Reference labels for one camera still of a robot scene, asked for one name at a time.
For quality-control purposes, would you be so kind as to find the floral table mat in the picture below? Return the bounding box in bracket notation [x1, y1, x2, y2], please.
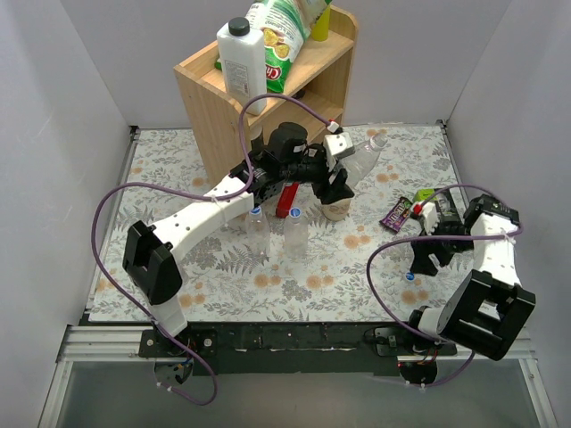
[88, 124, 472, 323]

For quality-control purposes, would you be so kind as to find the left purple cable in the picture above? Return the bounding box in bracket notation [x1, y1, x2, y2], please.
[91, 94, 340, 326]

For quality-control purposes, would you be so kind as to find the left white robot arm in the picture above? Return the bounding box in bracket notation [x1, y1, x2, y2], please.
[122, 122, 355, 357]

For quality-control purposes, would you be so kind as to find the yellow bottle on shelf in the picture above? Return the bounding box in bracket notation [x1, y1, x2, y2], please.
[310, 5, 331, 42]

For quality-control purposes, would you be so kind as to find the black base bar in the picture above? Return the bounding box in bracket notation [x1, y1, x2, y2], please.
[138, 322, 457, 377]

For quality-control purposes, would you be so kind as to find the wooden shelf unit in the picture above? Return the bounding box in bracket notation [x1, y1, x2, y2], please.
[174, 5, 359, 185]

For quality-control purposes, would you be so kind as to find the white bottle black cap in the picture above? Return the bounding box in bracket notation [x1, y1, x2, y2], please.
[217, 17, 267, 107]

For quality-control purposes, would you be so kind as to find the purple cable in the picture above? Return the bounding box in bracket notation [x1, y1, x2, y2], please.
[91, 94, 340, 326]
[366, 185, 524, 387]

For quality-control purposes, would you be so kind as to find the purple candy bar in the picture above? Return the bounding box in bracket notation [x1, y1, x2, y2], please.
[379, 196, 413, 233]

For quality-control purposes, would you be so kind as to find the clear plastic bottle front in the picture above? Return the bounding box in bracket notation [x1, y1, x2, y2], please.
[284, 208, 309, 261]

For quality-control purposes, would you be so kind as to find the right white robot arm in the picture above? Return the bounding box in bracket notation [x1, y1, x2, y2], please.
[403, 193, 536, 361]

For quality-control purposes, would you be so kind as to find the dark bottle in shelf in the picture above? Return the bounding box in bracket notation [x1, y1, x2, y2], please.
[250, 126, 266, 154]

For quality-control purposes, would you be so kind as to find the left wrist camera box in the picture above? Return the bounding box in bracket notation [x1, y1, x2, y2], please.
[323, 132, 355, 161]

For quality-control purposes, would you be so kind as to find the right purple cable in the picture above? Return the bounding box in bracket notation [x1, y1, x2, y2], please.
[366, 185, 524, 387]

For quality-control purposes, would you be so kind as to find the clear plastic bottle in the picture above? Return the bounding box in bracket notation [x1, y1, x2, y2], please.
[245, 210, 271, 258]
[284, 208, 309, 261]
[343, 133, 387, 190]

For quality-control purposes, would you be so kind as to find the black green box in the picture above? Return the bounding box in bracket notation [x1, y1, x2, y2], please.
[413, 188, 462, 227]

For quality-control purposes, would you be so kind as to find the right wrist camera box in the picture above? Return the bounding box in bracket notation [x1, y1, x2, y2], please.
[411, 202, 440, 235]

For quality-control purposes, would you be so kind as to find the beige lotion bottle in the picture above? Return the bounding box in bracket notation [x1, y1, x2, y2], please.
[321, 199, 352, 222]

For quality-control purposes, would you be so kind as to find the red box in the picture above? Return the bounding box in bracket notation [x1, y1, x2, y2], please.
[276, 183, 299, 218]

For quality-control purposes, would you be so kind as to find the green chips bag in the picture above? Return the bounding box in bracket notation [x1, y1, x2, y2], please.
[213, 0, 334, 95]

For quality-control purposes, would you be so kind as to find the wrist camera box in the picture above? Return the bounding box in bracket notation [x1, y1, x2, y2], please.
[323, 132, 355, 161]
[411, 202, 440, 235]

